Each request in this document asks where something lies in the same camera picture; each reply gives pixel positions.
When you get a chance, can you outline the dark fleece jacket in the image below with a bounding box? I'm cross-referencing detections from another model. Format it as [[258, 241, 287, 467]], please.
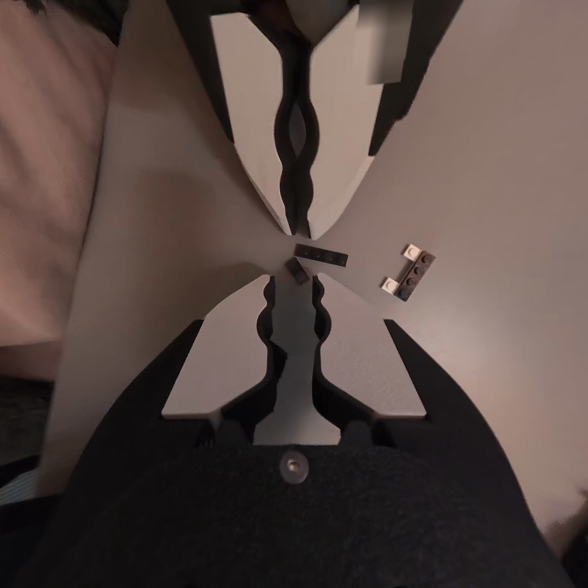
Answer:
[[0, 0, 130, 501]]

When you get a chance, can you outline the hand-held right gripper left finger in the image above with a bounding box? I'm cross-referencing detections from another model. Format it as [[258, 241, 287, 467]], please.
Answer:
[[161, 274, 289, 421]]

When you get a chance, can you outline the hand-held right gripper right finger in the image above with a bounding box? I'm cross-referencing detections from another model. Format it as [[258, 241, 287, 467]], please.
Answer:
[[311, 273, 426, 421]]

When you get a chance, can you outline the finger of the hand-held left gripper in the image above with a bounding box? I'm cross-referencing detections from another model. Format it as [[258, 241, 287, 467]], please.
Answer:
[[294, 5, 385, 240], [210, 13, 300, 236]]

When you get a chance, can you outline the small black lego piece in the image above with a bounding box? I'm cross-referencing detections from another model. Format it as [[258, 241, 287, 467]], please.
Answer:
[[284, 257, 310, 285]]

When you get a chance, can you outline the black and white lego assembly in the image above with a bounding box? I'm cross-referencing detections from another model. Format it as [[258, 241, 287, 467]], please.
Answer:
[[380, 243, 437, 303]]

